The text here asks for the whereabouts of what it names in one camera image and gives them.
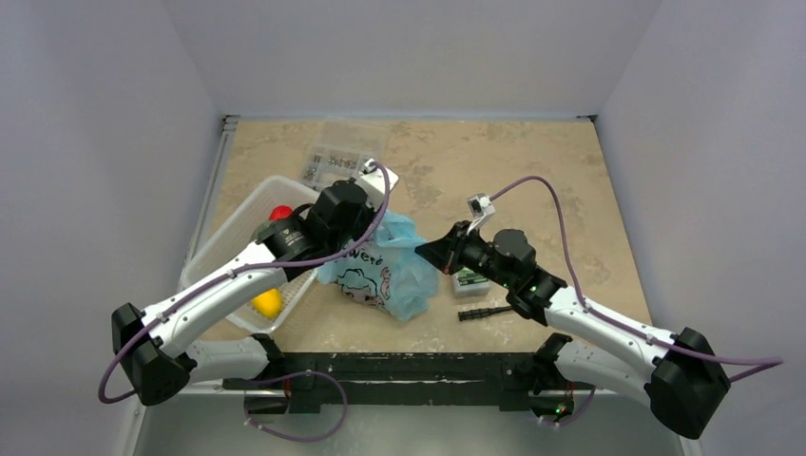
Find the aluminium frame rail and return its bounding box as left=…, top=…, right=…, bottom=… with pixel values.
left=183, top=114, right=241, bottom=265

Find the white plastic basket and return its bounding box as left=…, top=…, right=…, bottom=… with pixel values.
left=180, top=176, right=317, bottom=333

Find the black T-handle tool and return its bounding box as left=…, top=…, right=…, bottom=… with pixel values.
left=457, top=306, right=512, bottom=322

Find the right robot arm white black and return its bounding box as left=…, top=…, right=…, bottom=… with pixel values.
left=415, top=221, right=731, bottom=440

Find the yellow fake lemon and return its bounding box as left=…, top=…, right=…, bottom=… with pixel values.
left=251, top=289, right=283, bottom=319

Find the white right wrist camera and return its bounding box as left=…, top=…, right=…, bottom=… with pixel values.
left=466, top=194, right=495, bottom=234

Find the green fake fruit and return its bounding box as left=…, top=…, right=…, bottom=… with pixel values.
left=250, top=224, right=268, bottom=244

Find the blue plastic bag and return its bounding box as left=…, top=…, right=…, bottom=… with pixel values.
left=317, top=211, right=439, bottom=321

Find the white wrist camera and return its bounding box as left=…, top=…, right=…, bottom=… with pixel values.
left=466, top=194, right=495, bottom=234
left=355, top=159, right=399, bottom=208

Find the red fake fruit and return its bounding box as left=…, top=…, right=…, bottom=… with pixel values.
left=268, top=205, right=294, bottom=221

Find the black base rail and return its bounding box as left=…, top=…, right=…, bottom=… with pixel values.
left=222, top=334, right=592, bottom=421

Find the green circuit board box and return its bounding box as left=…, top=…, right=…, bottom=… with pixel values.
left=451, top=268, right=490, bottom=299

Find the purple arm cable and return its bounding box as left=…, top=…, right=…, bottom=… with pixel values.
left=98, top=161, right=392, bottom=405
left=485, top=175, right=784, bottom=384

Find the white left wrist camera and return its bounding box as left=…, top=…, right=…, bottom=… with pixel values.
left=355, top=159, right=399, bottom=208

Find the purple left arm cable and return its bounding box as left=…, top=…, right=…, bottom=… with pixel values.
left=98, top=161, right=392, bottom=405

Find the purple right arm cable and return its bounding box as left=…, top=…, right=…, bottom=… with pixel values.
left=485, top=175, right=784, bottom=384

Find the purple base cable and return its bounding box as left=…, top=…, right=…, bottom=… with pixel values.
left=242, top=370, right=349, bottom=443

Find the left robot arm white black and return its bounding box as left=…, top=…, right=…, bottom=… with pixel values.
left=97, top=170, right=396, bottom=406

